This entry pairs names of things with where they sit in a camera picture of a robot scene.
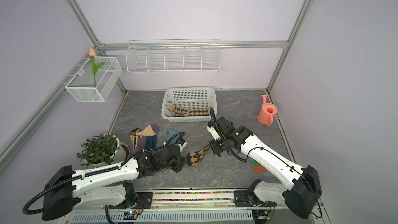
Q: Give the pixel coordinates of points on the white plastic perforated basket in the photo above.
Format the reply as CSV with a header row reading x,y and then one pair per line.
x,y
188,99

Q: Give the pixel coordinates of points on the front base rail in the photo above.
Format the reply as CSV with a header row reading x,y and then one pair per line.
x,y
116,197

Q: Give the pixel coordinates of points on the white wire wall basket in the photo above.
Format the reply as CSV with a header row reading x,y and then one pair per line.
x,y
81,85

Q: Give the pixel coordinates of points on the green potted plant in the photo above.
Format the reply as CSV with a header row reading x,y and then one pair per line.
x,y
102,150

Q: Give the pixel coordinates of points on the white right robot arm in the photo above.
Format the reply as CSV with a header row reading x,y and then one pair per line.
x,y
302,185

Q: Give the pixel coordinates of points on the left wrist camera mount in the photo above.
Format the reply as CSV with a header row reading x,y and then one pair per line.
x,y
180,143

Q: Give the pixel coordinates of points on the pink watering can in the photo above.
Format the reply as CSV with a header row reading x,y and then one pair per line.
x,y
267,112

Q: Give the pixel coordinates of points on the beige purple striped sock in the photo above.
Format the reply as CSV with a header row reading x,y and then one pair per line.
x,y
145,138

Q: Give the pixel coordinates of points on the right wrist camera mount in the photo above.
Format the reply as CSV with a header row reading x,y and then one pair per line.
x,y
213,132

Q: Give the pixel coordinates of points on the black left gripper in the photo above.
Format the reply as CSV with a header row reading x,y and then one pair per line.
x,y
180,164

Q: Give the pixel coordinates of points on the blue green orange sock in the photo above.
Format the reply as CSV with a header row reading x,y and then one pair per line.
x,y
172,137

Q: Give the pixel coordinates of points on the pink artificial tulip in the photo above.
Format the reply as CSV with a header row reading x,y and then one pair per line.
x,y
95,66

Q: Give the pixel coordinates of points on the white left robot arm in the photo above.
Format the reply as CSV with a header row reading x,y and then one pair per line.
x,y
66,189

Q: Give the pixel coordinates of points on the white wire wall shelf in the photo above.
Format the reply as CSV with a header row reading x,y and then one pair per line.
x,y
173,56

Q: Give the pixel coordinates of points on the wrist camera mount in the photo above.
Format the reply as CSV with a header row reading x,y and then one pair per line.
x,y
180,143
213,132

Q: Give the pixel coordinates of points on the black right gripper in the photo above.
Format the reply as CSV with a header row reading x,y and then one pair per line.
x,y
213,148

